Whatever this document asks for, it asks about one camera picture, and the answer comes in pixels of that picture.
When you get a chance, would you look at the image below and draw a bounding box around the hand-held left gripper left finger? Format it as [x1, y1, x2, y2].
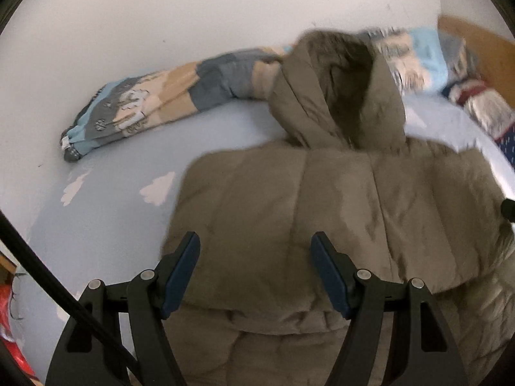
[45, 231, 201, 386]

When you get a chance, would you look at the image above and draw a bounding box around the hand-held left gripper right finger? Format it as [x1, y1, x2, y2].
[311, 231, 469, 386]

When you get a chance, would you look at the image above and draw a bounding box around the brown hooded padded jacket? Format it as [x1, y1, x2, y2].
[163, 30, 515, 386]

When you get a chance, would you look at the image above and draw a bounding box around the striped dotted pillow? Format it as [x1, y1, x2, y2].
[441, 36, 515, 157]

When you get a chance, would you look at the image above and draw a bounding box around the wooden headboard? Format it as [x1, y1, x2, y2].
[438, 15, 515, 109]

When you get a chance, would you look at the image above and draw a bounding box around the red plastic bag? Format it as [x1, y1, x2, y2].
[0, 285, 38, 379]

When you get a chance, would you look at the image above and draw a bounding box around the rolled patterned quilt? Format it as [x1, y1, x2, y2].
[60, 27, 449, 163]

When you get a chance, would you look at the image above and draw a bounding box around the black cable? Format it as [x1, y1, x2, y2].
[0, 209, 141, 386]

